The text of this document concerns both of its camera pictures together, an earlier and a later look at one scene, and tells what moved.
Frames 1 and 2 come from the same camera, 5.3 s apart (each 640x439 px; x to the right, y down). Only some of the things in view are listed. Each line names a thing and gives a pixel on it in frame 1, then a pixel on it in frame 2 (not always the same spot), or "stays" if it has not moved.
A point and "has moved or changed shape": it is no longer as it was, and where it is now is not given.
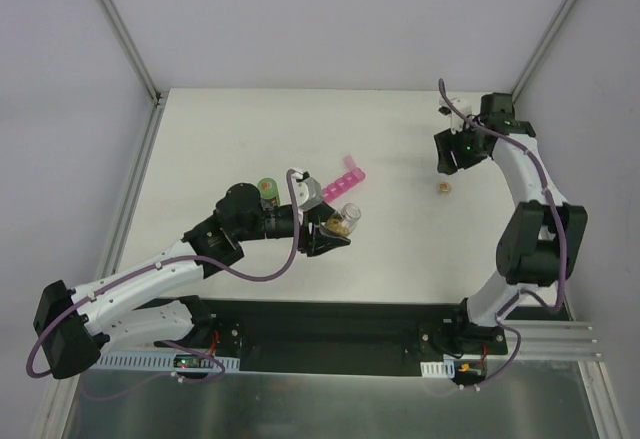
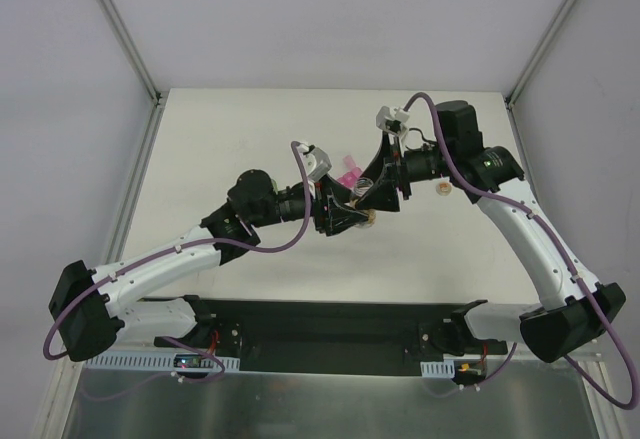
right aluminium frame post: (566, 8) stays
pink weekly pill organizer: (354, 176) stays
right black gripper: (454, 150) → (396, 171)
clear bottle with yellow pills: (344, 220) has moved or changed shape
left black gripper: (310, 231) → (322, 207)
